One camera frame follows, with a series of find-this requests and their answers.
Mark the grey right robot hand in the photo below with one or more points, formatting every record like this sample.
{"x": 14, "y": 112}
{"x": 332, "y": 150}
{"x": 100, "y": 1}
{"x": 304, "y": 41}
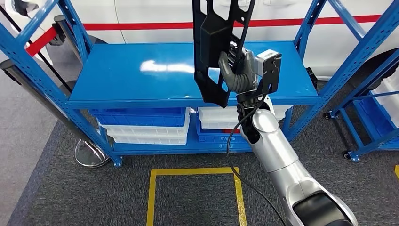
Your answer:
{"x": 251, "y": 64}

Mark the black plastic plate bracket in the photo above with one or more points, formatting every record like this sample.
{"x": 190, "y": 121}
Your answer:
{"x": 215, "y": 34}

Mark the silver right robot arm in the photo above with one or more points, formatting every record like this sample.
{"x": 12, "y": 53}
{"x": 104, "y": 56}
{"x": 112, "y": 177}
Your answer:
{"x": 280, "y": 156}

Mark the red part in crate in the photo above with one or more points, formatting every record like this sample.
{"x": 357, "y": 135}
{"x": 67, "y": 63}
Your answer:
{"x": 230, "y": 131}

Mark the blue metal shelf rack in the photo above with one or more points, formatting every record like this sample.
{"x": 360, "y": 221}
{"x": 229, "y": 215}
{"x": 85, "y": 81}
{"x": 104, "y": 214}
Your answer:
{"x": 124, "y": 78}

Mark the white plastic crate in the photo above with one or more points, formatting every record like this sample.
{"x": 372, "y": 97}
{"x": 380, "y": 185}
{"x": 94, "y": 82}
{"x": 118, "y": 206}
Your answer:
{"x": 149, "y": 141}
{"x": 215, "y": 115}
{"x": 388, "y": 96}
{"x": 218, "y": 125}
{"x": 146, "y": 132}

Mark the white car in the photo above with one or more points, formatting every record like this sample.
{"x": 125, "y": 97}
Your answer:
{"x": 156, "y": 9}

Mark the red barrier belt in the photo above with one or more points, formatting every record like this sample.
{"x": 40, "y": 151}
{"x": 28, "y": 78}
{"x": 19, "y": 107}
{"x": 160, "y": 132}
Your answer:
{"x": 140, "y": 26}
{"x": 40, "y": 42}

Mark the yellow floor tape square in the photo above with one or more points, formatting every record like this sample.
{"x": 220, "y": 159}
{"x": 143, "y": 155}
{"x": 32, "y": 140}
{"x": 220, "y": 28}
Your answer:
{"x": 193, "y": 171}
{"x": 396, "y": 173}

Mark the small blue metal rack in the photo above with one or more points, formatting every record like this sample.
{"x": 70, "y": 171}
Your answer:
{"x": 355, "y": 155}

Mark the grey stanchion with chrome base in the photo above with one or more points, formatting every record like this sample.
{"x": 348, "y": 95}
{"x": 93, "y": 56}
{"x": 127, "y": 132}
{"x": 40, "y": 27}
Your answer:
{"x": 90, "y": 156}

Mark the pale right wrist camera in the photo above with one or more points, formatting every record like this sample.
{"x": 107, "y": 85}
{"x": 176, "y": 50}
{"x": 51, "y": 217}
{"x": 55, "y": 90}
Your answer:
{"x": 266, "y": 59}

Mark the grey belt stanchion post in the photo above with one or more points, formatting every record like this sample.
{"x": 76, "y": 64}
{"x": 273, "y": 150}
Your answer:
{"x": 59, "y": 21}

